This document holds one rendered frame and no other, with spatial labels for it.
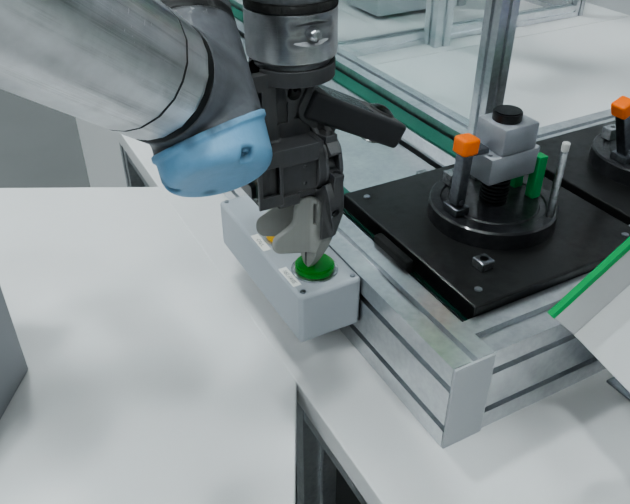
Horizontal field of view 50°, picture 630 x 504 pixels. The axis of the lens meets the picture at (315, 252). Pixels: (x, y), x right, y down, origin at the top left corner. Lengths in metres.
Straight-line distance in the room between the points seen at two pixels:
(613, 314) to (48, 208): 0.77
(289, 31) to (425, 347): 0.29
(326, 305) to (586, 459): 0.28
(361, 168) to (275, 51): 0.46
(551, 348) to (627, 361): 0.12
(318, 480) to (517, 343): 0.35
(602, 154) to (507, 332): 0.35
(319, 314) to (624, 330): 0.28
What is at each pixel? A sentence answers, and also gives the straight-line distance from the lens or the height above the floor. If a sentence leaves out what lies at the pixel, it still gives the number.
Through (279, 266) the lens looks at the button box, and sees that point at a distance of 0.69.
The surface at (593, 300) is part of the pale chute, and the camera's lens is 0.58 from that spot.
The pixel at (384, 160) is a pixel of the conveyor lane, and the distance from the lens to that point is 0.99.
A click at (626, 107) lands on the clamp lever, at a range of 0.85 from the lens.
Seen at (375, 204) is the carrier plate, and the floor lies 0.97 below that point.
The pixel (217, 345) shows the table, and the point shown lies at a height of 0.86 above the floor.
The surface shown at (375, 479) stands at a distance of 0.63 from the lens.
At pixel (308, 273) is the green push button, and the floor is 0.97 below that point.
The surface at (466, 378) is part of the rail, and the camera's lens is 0.60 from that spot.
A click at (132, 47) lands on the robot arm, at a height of 1.26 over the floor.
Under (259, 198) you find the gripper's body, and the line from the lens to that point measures 0.56.
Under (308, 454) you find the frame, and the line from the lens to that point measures 0.81.
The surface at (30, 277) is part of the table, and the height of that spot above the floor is 0.86.
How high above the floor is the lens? 1.36
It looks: 35 degrees down
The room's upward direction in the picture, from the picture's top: straight up
